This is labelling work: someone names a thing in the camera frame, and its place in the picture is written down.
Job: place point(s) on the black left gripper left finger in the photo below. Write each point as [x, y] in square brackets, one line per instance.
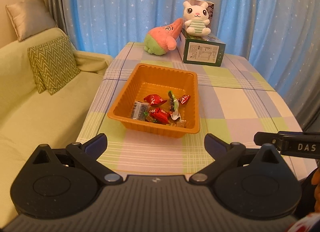
[85, 157]

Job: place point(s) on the white black snack packet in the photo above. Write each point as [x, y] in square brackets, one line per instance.
[139, 110]

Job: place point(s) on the green candy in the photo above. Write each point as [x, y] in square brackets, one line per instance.
[149, 118]

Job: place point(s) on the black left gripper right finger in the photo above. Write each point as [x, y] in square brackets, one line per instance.
[225, 156]

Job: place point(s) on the blue star curtain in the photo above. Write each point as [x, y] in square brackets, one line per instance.
[280, 38]

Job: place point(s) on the light green sofa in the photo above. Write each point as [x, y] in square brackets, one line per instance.
[30, 118]

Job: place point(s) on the checkered tablecloth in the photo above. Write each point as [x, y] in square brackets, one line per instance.
[235, 103]

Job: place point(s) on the orange plastic tray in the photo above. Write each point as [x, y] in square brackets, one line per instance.
[150, 79]

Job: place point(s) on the green chevron pillow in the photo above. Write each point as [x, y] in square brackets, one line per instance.
[53, 64]

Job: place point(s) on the person right hand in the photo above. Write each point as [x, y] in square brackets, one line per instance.
[310, 194]

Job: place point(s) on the grey satin pillow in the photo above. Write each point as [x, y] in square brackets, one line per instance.
[29, 17]

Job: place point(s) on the brown clear-wrapped candy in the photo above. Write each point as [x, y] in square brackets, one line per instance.
[178, 123]

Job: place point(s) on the red wedding candy packet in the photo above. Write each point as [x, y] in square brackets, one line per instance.
[160, 115]

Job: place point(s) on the red gold candy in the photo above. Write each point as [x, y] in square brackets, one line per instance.
[183, 99]

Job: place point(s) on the white bunny plush toy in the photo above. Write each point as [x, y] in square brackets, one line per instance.
[196, 19]

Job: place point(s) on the pink green star plush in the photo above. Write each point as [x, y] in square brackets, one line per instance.
[160, 40]

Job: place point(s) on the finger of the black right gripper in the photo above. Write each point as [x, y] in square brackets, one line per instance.
[261, 138]

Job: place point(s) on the green white carton box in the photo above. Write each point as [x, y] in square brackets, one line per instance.
[206, 50]

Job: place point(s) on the white green snack packet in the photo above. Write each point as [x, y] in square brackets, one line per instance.
[174, 107]

